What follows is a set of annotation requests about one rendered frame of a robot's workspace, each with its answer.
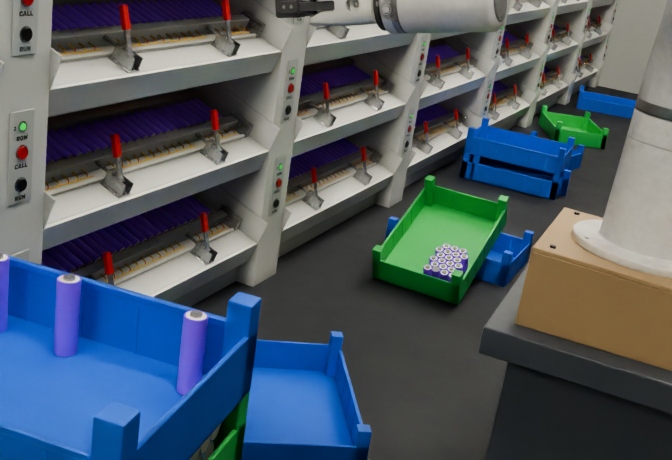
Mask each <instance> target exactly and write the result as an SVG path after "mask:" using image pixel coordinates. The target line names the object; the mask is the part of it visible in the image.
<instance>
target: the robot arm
mask: <svg viewBox="0 0 672 460"><path fill-rule="evenodd" d="M275 9H276V17H277V18H301V17H305V16H313V17H311V18H310V21H311V22H310V25H311V26H338V25H365V24H377V25H378V26H379V28H380V29H381V30H383V31H387V32H389V33H391V34H405V33H455V32H495V31H498V30H499V29H500V28H501V27H502V25H503V23H504V20H505V16H506V11H507V0H275ZM571 234H572V238H573V239H574V240H575V242H577V243H578V244H579V245H580V246H581V247H583V248H584V249H586V250H588V251H589V252H591V253H593V254H595V255H597V256H599V257H601V258H603V259H606V260H608V261H610V262H613V263H615V264H618V265H621V266H624V267H627V268H630V269H633V270H636V271H640V272H644V273H647V274H652V275H656V276H661V277H666V278H672V0H667V4H666V7H665V10H664V14H663V17H662V21H661V24H660V27H659V30H658V33H657V36H656V39H655V42H654V45H653V48H652V51H651V54H650V57H649V60H648V63H647V67H646V70H645V73H644V77H643V80H642V83H641V87H640V90H639V94H638V98H637V101H636V105H635V108H634V112H633V115H632V119H631V122H630V126H629V129H628V133H627V137H626V140H625V144H624V147H623V151H622V154H621V158H620V161H619V165H618V168H617V172H616V175H615V179H614V182H613V186H612V189H611V193H610V196H609V200H608V203H607V207H606V210H605V214H604V217H603V220H584V221H580V222H577V223H576V224H574V226H573V229H572V233H571Z"/></svg>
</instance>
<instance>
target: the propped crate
mask: <svg viewBox="0 0 672 460"><path fill-rule="evenodd" d="M508 201H509V197H507V196H504V195H500V197H499V199H498V203H497V202H493V201H490V200H486V199H482V198H479V197H475V196H472V195H468V194H464V193H461V192H457V191H453V190H450V189H446V188H443V187H439V186H435V177H434V176H430V175H427V177H426V178H425V186H424V188H423V189H422V191H421V192H420V194H419V195H418V196H417V198H416V199H415V200H414V202H413V203H412V204H411V206H410V207H409V208H408V210H407V211H406V213H405V214H404V215H403V217H402V218H401V219H400V221H399V222H398V223H397V225H396V226H395V228H394V229H393V230H392V232H391V233H390V234H389V236H388V237H387V238H386V240H385V241H384V243H383V244H382V245H381V246H380V245H375V247H374V248H373V250H372V277H374V278H377V279H380V280H383V281H386V282H389V283H392V284H395V285H398V286H401V287H404V288H407V289H410V290H413V291H416V292H419V293H422V294H426V295H429V296H432V297H435V298H438V299H441V300H444V301H447V302H450V303H453V304H456V305H459V303H460V301H461V300H462V298H463V296H464V294H465V293H466V291H467V289H468V288H469V286H470V284H471V283H472V281H473V279H474V278H475V276H476V274H477V272H478V271H479V269H480V267H481V266H482V264H483V262H484V261H485V259H486V257H487V256H488V254H489V252H490V250H491V249H492V247H493V245H494V244H495V242H496V240H497V239H498V237H499V235H500V234H501V232H502V230H503V228H504V227H505V225H506V220H507V211H508ZM445 243H448V244H450V245H451V247H452V246H457V247H458V248H459V249H461V248H464V249H466V250H467V255H468V257H469V258H468V269H467V271H466V272H465V274H464V276H463V271H460V270H457V269H455V270H454V271H453V273H452V274H451V282H448V281H445V280H442V279H438V278H435V277H432V276H429V275H426V274H423V267H424V265H427V264H428V265H429V258H430V256H432V255H435V249H436V247H442V245H443V244H445Z"/></svg>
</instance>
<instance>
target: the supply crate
mask: <svg viewBox="0 0 672 460"><path fill-rule="evenodd" d="M9 257H10V262H9V295H8V327H7V330H6V331H5V332H3V333H0V460H189V459H190V458H191V457H192V456H193V455H194V453H195V452H196V451H197V450H198V449H199V448H200V447H201V445H202V444H203V443H204V442H205V441H206V440H207V439H208V438H209V436H210V435H211V434H212V433H213V432H214V431H215V430H216V428H217V427H218V426H219V425H220V424H221V423H222V422H223V421H224V419H225V418H226V417H227V416H228V415H229V414H230V413H231V411H232V410H233V409H234V408H235V407H236V406H237V405H238V403H239V402H240V401H241V400H242V399H243V398H244V397H245V396H246V394H247V393H248V392H249V391H250V390H251V381H252V373H253V365H254V357H255V350H256V342H257V334H258V324H259V316H260V308H261V298H260V297H256V296H253V295H249V294H245V293H242V292H238V293H237V294H235V295H234V296H233V297H232V298H231V299H230V300H229V301H228V307H227V316H226V318H225V317H222V316H218V315H215V314H211V313H208V312H205V313H207V314H208V316H209V319H208V328H207V337H206V346H205V355H204V364H203V374H202V379H201V380H200V381H199V382H198V383H197V384H196V385H195V386H194V387H193V388H192V389H191V390H190V391H189V392H187V393H186V394H185V395H181V394H180V393H178V392H177V390H176V386H177V376H178V366H179V356H180V346H181V336H182V326H183V316H184V313H185V312H187V311H190V310H197V309H194V308H190V307H187V306H183V305H180V304H176V303H173V302H169V301H166V300H162V299H159V298H155V297H152V296H148V295H145V294H141V293H138V292H134V291H131V290H127V289H124V288H120V287H117V286H113V285H110V284H106V283H103V282H99V281H96V280H92V279H89V278H85V277H82V276H80V277H81V279H82V283H81V300H80V317H79V334H78V351H77V353H76V354H75V355H73V356H70V357H61V356H58V355H56V354H55V353H54V352H53V347H54V327H55V306H56V286H57V278H58V277H59V276H60V275H63V274H71V273H68V272H64V271H61V270H57V269H54V268H50V267H47V266H43V265H40V264H36V263H33V262H29V261H26V260H22V259H19V258H15V257H12V256H9Z"/></svg>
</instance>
